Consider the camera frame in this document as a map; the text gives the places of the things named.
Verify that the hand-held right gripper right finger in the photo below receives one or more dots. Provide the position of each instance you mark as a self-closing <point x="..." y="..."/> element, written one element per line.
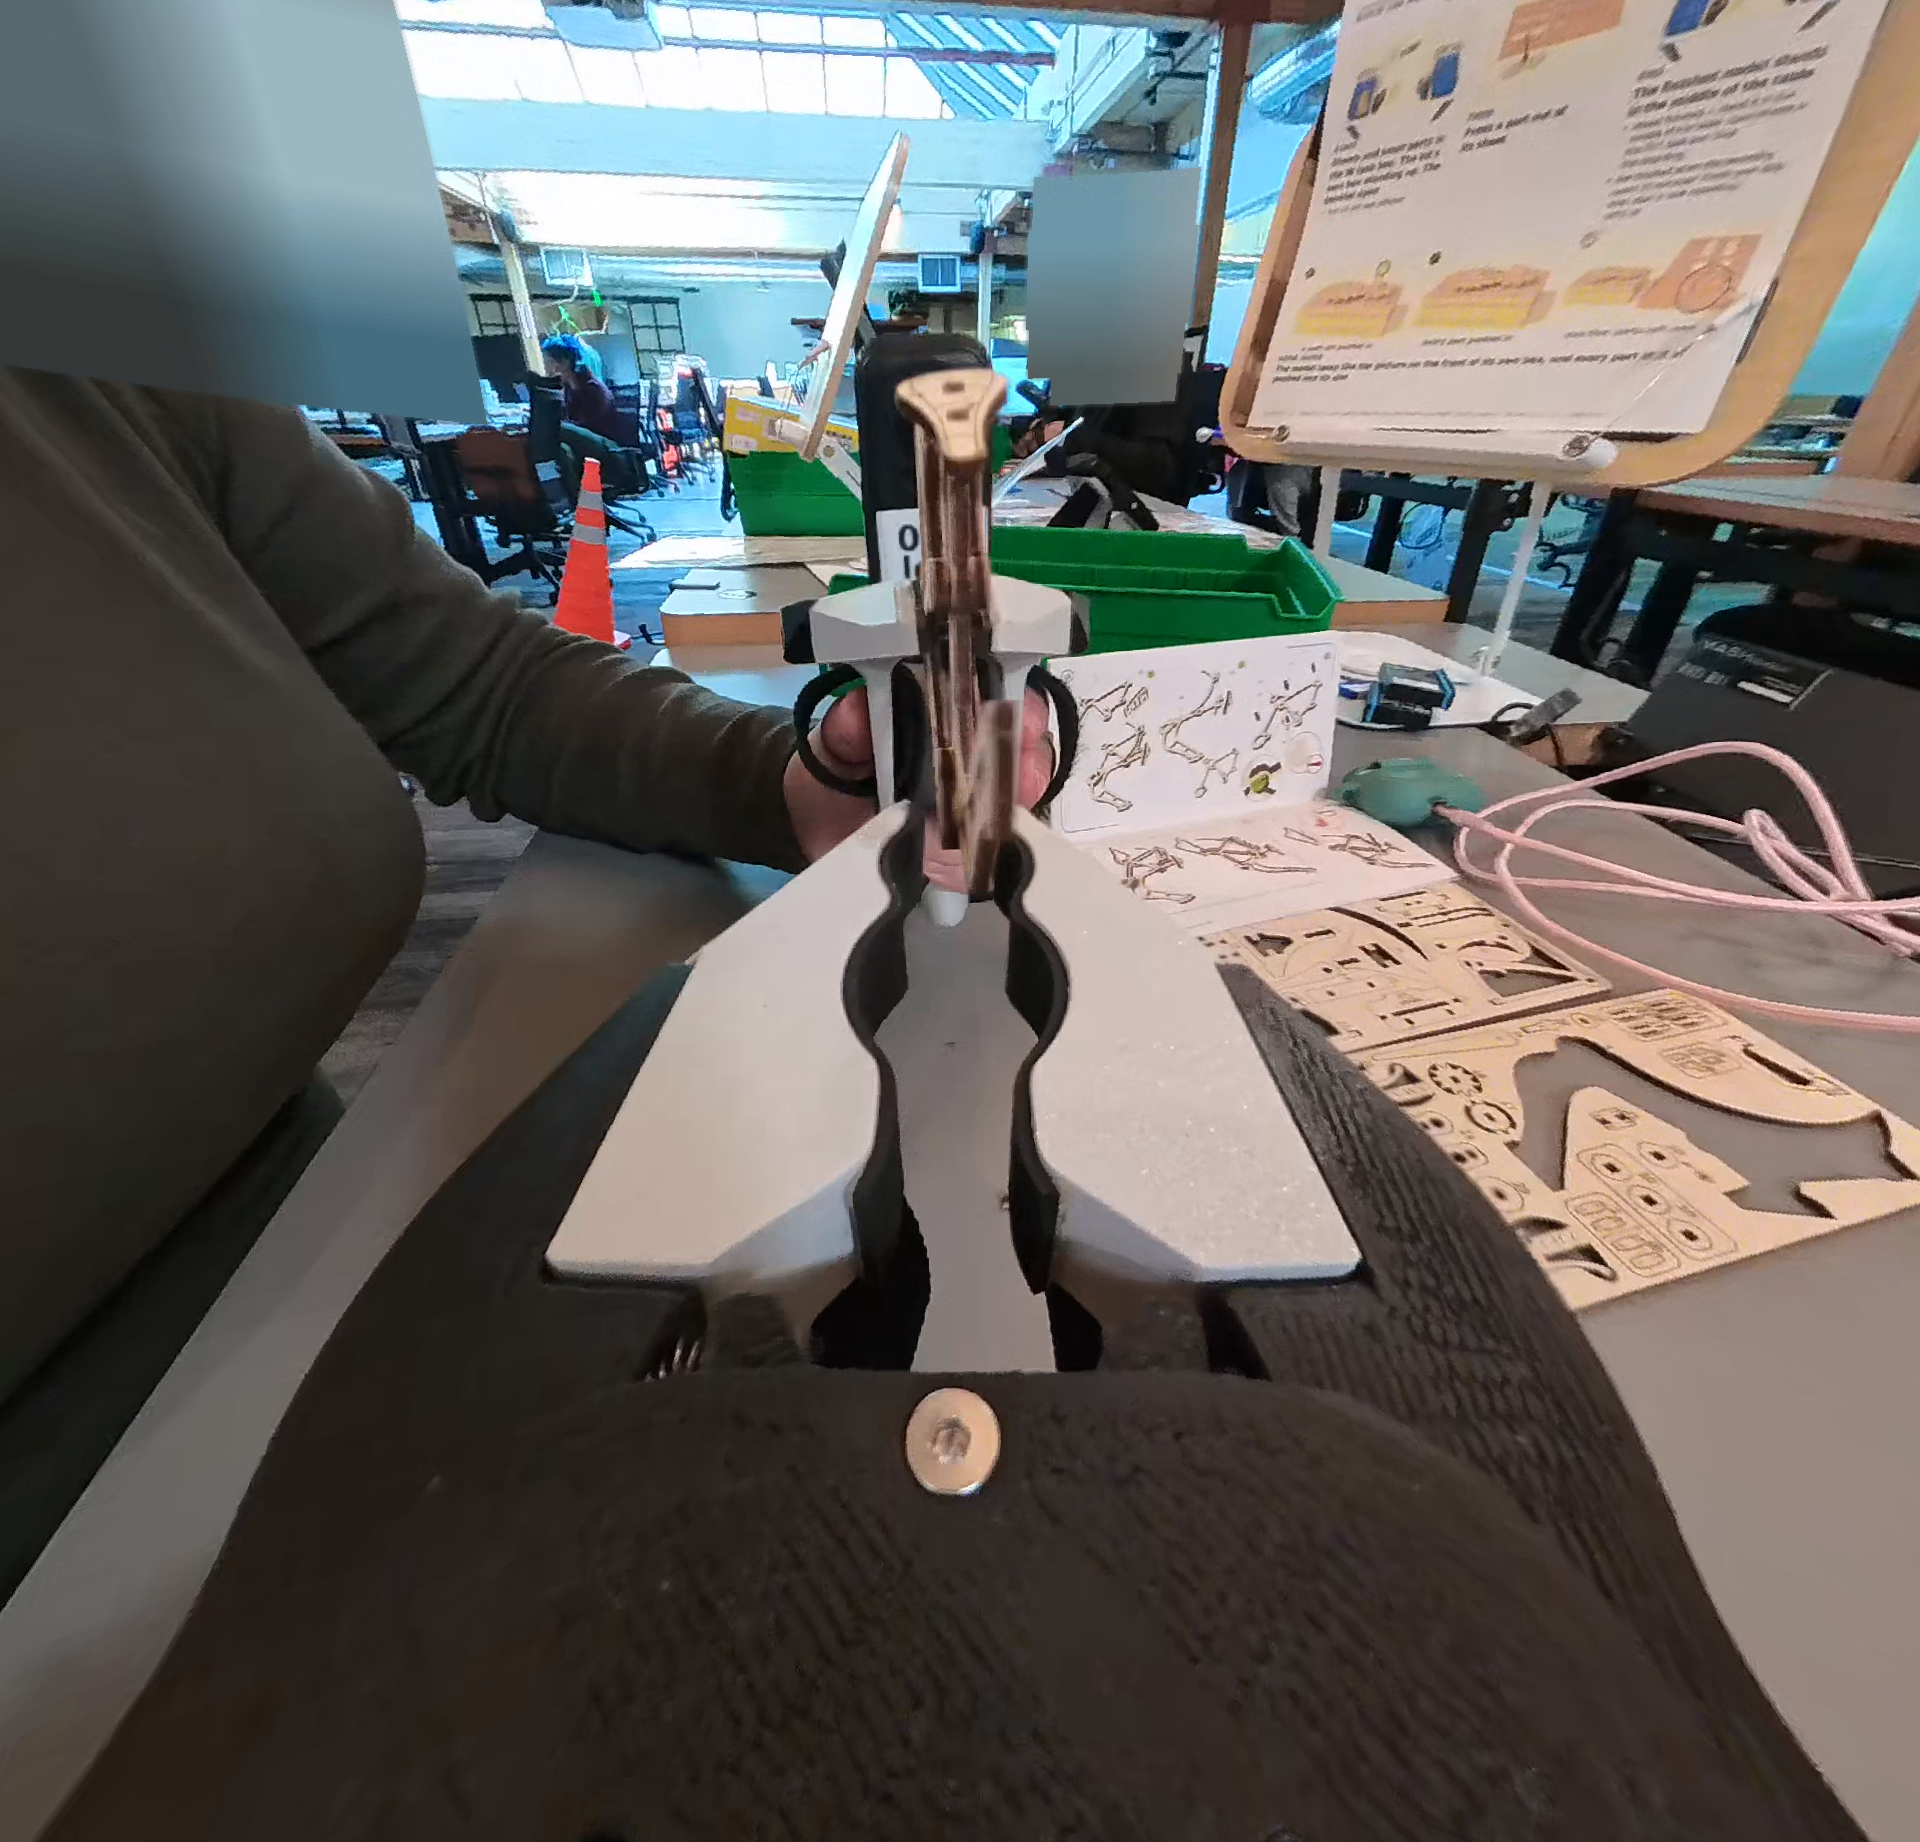
<point x="1187" y="1123"/>

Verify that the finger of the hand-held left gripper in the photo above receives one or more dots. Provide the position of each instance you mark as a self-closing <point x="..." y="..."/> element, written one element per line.
<point x="1035" y="624"/>
<point x="863" y="624"/>

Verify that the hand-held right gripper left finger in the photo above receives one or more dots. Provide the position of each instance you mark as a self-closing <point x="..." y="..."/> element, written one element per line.
<point x="752" y="1108"/>

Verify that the assembled wooden model part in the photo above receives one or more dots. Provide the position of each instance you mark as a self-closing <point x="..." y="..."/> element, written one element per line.
<point x="953" y="553"/>

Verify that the person's left forearm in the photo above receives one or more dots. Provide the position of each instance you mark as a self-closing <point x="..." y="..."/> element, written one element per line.
<point x="572" y="674"/>

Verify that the large laser-cut wooden parts sheet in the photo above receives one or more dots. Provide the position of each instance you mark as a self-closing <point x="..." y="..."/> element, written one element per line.
<point x="1637" y="1169"/>

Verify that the person's left hand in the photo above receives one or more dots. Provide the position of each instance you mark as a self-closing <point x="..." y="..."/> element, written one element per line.
<point x="840" y="823"/>

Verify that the large green plastic bin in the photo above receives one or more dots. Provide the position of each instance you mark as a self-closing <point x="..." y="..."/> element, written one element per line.
<point x="1170" y="583"/>

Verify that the tilted instruction board on stand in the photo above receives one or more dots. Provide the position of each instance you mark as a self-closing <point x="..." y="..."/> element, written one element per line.
<point x="857" y="282"/>

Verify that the small green plastic bin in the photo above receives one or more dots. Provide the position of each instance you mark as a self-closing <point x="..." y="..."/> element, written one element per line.
<point x="787" y="493"/>

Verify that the yellow box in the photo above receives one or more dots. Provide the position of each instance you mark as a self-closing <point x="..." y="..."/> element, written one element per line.
<point x="765" y="419"/>

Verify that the white card with part outlines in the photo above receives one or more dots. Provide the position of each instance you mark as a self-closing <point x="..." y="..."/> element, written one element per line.
<point x="1275" y="859"/>
<point x="1202" y="734"/>

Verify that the orange traffic cone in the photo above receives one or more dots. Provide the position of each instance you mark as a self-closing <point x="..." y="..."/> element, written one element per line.
<point x="589" y="569"/>

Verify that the small blue black device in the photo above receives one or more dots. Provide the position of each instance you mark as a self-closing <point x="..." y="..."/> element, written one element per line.
<point x="1406" y="694"/>

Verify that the black office chair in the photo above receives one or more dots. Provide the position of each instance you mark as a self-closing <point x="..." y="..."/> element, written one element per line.
<point x="503" y="493"/>

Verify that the white board stand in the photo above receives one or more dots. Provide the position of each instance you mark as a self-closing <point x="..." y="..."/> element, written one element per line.
<point x="1507" y="583"/>

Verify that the wooden instruction board with sheet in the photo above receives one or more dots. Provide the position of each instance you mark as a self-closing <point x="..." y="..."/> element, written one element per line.
<point x="1562" y="176"/>

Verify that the black case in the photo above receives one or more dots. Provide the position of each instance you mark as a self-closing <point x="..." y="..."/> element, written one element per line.
<point x="1787" y="734"/>

